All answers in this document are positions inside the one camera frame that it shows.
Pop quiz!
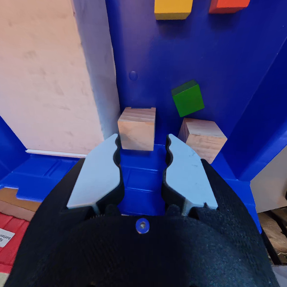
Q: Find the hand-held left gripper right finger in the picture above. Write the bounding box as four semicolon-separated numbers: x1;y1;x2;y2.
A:
161;134;218;217

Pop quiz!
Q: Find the blue plastic bin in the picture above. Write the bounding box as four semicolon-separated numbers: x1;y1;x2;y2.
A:
0;0;287;235

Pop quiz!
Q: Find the green wooden cube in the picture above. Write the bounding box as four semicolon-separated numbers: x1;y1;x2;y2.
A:
171;80;205;117

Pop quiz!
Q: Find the yellow wooden cube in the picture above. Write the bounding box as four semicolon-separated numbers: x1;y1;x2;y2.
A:
154;0;193;20

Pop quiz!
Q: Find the plain wooden cube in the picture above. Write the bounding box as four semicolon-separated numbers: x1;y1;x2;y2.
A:
117;107;157;151
178;118;228;164

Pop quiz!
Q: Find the red case with white label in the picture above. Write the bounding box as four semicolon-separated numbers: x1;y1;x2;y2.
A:
0;213;30;273

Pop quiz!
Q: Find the wooden pallet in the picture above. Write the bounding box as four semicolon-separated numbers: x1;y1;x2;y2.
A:
258;210;287;266

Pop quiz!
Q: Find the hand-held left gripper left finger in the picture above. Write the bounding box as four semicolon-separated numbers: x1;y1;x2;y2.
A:
67;134;125;214

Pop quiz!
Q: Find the white panel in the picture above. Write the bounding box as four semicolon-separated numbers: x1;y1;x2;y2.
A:
250;154;287;214

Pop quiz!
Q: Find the white cardboard box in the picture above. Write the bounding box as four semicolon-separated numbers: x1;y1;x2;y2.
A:
0;0;120;158

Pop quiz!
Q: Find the red wooden cube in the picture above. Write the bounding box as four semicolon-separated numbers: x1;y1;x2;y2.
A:
209;0;251;14

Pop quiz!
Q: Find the brown wooden board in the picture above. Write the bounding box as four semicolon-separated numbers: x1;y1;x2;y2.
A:
0;188;42;222

